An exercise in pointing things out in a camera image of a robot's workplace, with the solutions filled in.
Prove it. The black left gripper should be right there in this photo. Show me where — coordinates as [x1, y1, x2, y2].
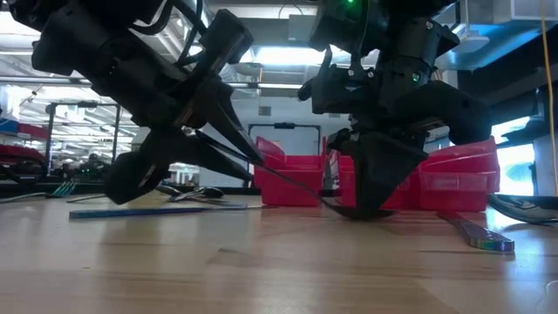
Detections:
[98, 8, 265, 206]

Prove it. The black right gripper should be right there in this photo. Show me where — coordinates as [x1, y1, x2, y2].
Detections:
[297, 45, 493, 210]

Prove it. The red plastic storage bin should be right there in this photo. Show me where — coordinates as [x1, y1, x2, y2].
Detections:
[254, 135, 326, 208]
[324, 147, 420, 210]
[407, 135, 501, 214]

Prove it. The iridescent table knife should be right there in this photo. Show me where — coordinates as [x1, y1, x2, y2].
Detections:
[437, 210, 516, 253]
[187, 198, 250, 208]
[68, 204, 280, 220]

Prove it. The long ceiling light bar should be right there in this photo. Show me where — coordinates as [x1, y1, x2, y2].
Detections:
[0, 76, 306, 92]

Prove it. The background workbench with equipment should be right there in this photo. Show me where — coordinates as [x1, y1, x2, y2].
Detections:
[0, 147, 114, 185]

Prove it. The iridescent fork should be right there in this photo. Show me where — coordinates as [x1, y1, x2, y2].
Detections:
[0, 181, 78, 205]

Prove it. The fluorescent ceiling light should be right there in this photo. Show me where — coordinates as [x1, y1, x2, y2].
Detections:
[243, 44, 326, 67]

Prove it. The bright window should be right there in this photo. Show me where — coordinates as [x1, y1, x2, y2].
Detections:
[490, 115, 537, 197]

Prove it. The white ceiling unit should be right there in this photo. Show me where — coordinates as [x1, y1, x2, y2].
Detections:
[451, 34, 492, 56]

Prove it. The red storage rack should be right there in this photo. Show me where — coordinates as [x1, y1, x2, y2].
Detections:
[0, 117, 49, 184]

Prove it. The black doorway frame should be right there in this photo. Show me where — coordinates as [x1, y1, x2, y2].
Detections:
[247, 122, 323, 145]

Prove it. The black background rig frame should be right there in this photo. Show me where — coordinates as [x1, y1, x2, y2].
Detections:
[44, 100, 123, 174]

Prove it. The yellow hanging cable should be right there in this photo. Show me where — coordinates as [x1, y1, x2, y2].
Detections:
[539, 0, 558, 197]

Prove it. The white cable loop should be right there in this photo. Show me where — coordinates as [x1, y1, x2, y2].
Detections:
[534, 278, 558, 314]

